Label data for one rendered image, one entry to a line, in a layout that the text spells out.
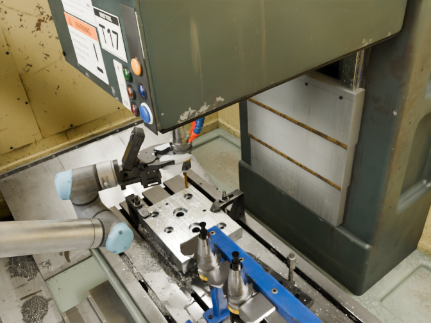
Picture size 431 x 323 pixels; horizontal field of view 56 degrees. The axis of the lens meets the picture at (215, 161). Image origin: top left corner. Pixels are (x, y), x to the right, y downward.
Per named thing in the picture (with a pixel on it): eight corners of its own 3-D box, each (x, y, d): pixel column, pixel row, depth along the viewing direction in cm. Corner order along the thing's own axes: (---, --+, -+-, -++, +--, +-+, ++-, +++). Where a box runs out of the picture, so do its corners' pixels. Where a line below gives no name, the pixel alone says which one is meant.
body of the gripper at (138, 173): (159, 168, 119) (118, 179, 116) (154, 144, 114) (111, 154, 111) (164, 184, 113) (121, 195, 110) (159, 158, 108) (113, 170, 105)
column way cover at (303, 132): (336, 231, 139) (354, 95, 109) (246, 169, 171) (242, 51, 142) (345, 224, 141) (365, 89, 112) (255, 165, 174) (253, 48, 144)
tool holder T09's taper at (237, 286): (253, 289, 84) (251, 267, 80) (235, 300, 82) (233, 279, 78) (240, 275, 87) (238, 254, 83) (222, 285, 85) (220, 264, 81)
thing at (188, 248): (188, 261, 93) (187, 259, 93) (176, 248, 97) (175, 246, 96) (212, 247, 96) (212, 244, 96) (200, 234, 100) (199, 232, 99)
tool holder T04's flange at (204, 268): (226, 266, 92) (226, 259, 91) (202, 279, 90) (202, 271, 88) (213, 249, 97) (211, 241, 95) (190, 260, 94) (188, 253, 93)
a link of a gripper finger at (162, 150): (185, 153, 121) (156, 165, 118) (181, 136, 118) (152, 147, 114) (189, 158, 119) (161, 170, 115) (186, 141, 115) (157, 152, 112)
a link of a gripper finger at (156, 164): (175, 158, 112) (144, 161, 112) (174, 152, 111) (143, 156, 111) (175, 168, 108) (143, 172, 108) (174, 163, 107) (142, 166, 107)
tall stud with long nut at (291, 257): (290, 288, 122) (292, 259, 114) (283, 282, 123) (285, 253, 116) (296, 283, 123) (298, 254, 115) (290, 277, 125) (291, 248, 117)
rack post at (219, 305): (213, 328, 113) (202, 256, 96) (201, 315, 116) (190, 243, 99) (240, 308, 117) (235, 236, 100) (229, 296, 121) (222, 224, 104)
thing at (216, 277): (216, 292, 86) (216, 290, 85) (202, 277, 89) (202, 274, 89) (242, 275, 89) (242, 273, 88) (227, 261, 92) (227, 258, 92)
